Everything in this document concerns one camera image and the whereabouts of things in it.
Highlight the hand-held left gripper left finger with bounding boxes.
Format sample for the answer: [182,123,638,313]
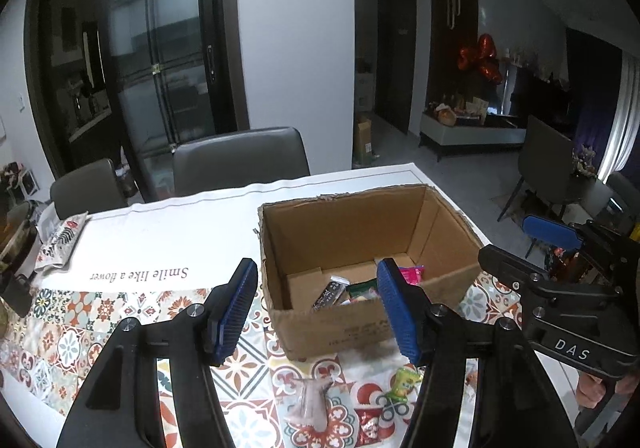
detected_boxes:
[56,257,259,448]

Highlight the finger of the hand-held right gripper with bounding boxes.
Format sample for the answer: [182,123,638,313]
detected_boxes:
[521,214,585,253]
[477,244,553,300]

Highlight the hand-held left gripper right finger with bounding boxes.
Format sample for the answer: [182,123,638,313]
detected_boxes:
[376,257,581,448]

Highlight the green and white snack packet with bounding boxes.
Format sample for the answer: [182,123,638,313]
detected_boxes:
[341,279,381,305]

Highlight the yellow green candy packet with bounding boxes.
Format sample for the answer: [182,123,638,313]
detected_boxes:
[384,367,425,401]

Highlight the black snack bar packet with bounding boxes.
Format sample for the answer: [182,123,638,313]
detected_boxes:
[312,277,348,313]

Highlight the brown cardboard box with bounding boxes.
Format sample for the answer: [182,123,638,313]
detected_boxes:
[257,183,485,361]

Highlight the red foil candy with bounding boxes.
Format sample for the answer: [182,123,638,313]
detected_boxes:
[356,410,383,446]

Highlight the clear plastic snack packet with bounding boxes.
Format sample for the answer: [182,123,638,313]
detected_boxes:
[285,375,334,430]

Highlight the person's right hand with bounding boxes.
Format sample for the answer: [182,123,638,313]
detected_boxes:
[575,370,638,411]

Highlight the dark chair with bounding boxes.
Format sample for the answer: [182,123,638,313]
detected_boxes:
[497,115,577,225]

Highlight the flower bouquet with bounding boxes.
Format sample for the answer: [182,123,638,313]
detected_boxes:
[571,145,599,179]

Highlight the patterned tablecloth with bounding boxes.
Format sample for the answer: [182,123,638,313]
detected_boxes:
[0,167,526,448]

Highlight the grey curtain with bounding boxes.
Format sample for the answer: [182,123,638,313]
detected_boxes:
[597,51,640,181]

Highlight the white low cabinet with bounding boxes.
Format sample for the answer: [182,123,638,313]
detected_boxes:
[419,109,529,162]

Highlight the television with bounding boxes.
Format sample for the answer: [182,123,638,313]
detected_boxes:
[509,67,572,126]

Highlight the wide grey dining chair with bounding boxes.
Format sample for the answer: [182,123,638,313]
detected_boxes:
[172,127,311,201]

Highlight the tall cardboard box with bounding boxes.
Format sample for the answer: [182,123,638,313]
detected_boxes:
[352,115,374,167]

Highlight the red heart balloons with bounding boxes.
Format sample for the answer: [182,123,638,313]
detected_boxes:
[457,33,504,85]

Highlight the black white printed bag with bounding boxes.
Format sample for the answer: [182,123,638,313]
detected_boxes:
[34,211,91,275]

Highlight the small grey dining chair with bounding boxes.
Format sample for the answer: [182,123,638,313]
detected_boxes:
[50,158,129,221]

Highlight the dark wardrobe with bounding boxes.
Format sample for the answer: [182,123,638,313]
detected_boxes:
[427,0,479,116]

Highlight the small white rack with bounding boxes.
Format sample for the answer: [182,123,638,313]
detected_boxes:
[0,161,40,203]

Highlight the glass sliding door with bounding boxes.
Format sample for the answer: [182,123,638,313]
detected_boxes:
[102,0,236,201]

